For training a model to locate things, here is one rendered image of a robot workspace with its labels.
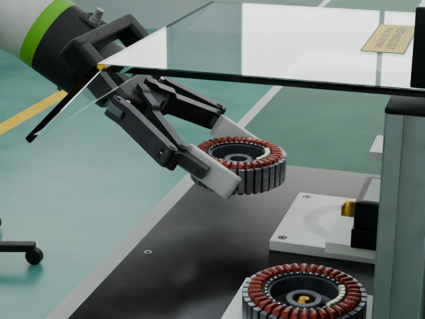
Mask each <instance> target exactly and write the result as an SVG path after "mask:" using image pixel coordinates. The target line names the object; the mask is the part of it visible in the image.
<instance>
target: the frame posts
mask: <svg viewBox="0 0 425 319"><path fill-rule="evenodd" d="M424 290H425V98H424V97H409V96H394V95H391V97H390V99H389V101H388V103H387V105H386V107H385V124H384V134H383V153H382V163H381V182H380V192H379V211H378V230H377V240H376V259H375V269H374V287H373V306H372V317H371V319H422V312H423V304H424Z"/></svg>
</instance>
